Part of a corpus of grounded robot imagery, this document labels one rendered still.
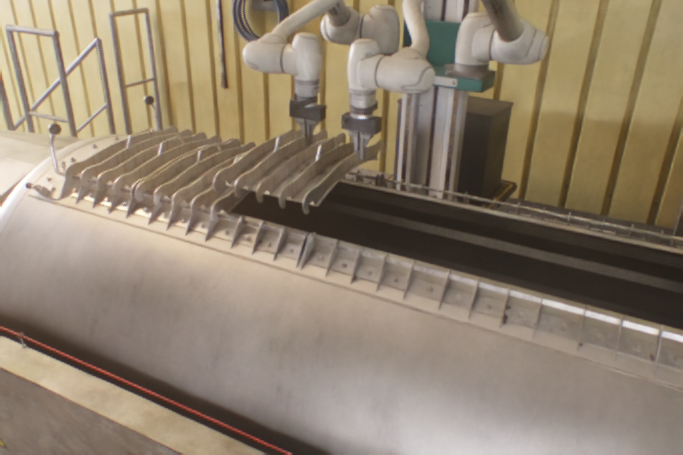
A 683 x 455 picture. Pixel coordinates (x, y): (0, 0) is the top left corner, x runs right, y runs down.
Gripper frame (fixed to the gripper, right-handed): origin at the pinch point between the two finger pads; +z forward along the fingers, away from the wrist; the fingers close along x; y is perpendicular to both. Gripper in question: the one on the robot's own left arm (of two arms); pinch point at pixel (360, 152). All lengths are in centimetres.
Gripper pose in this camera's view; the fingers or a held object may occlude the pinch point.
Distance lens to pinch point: 201.3
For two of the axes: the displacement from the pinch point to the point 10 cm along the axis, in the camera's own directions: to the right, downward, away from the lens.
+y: -4.6, 3.7, -8.1
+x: 8.9, 2.0, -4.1
